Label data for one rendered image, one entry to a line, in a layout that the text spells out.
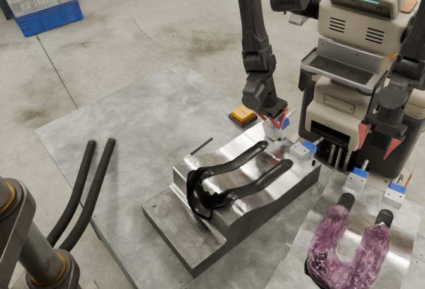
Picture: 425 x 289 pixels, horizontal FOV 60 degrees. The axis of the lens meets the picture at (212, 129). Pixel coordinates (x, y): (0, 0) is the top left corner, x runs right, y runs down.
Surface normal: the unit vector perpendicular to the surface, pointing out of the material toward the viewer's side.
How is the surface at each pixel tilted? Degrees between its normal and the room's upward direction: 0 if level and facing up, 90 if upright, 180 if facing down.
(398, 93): 64
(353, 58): 90
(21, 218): 90
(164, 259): 0
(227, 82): 0
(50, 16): 91
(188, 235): 0
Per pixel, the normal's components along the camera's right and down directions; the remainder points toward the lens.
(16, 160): -0.06, -0.72
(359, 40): -0.61, 0.66
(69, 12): 0.55, 0.57
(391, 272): -0.20, -0.54
